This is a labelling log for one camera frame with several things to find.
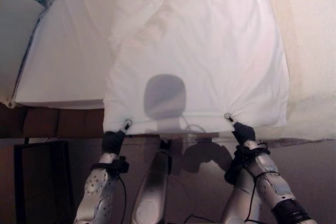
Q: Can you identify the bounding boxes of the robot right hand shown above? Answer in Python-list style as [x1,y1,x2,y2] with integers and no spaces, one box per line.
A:
[224,112,257,146]

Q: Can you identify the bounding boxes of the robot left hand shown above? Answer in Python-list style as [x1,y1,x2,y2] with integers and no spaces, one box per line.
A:
[101,118,133,157]

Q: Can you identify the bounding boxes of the white duvet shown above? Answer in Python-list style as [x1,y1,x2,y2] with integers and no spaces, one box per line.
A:
[103,0,290,135]

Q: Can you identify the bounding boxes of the white mattress with sheet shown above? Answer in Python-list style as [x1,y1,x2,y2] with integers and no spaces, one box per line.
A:
[15,0,182,110]

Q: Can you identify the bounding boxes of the cream blanket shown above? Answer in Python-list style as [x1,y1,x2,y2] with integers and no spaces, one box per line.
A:
[261,0,336,141]

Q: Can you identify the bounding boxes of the white pillow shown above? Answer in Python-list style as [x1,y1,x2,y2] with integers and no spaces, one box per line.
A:
[0,0,45,109]

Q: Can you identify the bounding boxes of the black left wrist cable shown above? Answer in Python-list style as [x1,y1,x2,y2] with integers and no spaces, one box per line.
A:
[115,169,128,224]

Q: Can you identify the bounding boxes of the brown wooden bed frame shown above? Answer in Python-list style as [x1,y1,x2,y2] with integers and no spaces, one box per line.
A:
[0,102,221,141]

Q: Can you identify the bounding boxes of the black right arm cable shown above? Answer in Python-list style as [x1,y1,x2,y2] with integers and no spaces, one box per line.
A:
[245,174,259,222]

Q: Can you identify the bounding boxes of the black box frame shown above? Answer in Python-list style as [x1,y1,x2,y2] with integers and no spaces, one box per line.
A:
[13,140,75,224]

